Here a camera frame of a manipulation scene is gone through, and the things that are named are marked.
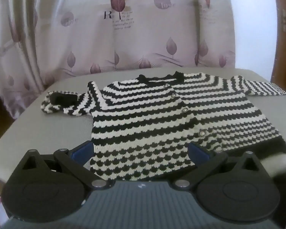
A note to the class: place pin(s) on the pink leaf print curtain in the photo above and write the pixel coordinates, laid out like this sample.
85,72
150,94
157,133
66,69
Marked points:
124,28

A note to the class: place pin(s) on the black and white striped sweater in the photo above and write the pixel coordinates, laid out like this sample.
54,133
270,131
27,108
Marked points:
157,124

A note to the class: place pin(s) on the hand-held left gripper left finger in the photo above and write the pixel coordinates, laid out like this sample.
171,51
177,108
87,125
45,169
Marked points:
83,150

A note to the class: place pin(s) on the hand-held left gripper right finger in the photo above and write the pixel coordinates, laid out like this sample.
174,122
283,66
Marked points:
197,153

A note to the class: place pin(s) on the brown wooden furniture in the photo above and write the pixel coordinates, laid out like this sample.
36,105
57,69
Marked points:
0,114

